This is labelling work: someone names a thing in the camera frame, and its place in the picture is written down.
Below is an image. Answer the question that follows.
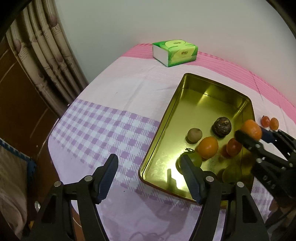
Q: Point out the green tissue pack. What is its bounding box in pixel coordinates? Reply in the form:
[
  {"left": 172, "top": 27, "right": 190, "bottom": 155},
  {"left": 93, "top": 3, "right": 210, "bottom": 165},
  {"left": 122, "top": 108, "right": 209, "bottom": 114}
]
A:
[{"left": 152, "top": 40, "right": 198, "bottom": 67}]

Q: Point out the orange cherry tomato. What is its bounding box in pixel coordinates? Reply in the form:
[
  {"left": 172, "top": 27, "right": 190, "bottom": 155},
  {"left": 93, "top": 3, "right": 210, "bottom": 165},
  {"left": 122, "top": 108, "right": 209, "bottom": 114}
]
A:
[{"left": 269, "top": 118, "right": 279, "bottom": 131}]

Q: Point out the large orange kumquat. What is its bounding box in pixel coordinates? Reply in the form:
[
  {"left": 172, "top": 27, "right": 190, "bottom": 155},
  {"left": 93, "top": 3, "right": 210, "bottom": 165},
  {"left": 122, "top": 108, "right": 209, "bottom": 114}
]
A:
[{"left": 196, "top": 137, "right": 219, "bottom": 159}]

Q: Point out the pink purple checkered tablecloth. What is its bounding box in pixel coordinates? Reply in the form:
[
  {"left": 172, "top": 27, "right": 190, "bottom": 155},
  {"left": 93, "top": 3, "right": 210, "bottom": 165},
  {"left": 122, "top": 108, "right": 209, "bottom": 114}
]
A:
[{"left": 48, "top": 44, "right": 295, "bottom": 240}]

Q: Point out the red cherry tomato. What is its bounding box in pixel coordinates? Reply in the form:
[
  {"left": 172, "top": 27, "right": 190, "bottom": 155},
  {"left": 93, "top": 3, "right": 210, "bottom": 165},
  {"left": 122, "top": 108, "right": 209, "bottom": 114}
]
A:
[{"left": 260, "top": 115, "right": 270, "bottom": 128}]

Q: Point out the dark brown wrinkled fruit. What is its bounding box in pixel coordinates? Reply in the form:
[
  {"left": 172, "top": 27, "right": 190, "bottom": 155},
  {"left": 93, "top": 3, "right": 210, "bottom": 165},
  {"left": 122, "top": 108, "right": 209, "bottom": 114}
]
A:
[{"left": 211, "top": 116, "right": 232, "bottom": 138}]

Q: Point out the green tomato with stem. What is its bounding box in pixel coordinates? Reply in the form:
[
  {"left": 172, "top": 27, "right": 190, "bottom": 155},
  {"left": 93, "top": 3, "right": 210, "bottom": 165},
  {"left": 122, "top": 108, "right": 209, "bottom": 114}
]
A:
[{"left": 176, "top": 148, "right": 203, "bottom": 175}]

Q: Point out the brown green longan fruit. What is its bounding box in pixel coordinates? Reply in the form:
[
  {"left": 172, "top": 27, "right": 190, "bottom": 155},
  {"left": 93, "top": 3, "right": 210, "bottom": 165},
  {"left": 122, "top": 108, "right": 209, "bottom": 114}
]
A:
[{"left": 187, "top": 128, "right": 203, "bottom": 143}]

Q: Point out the small green fruit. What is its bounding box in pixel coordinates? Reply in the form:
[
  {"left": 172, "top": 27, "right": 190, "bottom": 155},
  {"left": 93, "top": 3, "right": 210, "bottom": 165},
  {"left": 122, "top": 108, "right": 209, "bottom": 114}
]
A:
[{"left": 222, "top": 164, "right": 242, "bottom": 184}]

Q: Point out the gold metal tray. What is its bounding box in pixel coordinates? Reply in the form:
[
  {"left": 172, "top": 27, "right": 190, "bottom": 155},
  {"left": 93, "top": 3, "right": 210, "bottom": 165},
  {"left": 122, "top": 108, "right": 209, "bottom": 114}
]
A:
[{"left": 138, "top": 73, "right": 254, "bottom": 201}]

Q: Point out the small orange kumquat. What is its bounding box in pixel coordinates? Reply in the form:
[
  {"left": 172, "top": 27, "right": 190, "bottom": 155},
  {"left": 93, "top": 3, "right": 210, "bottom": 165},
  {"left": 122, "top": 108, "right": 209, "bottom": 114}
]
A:
[{"left": 240, "top": 120, "right": 262, "bottom": 141}]

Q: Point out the brown wooden furniture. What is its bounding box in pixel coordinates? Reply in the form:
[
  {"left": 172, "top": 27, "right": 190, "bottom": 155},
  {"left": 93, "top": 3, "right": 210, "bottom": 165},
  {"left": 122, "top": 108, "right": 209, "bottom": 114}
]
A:
[{"left": 1, "top": 38, "right": 59, "bottom": 207}]

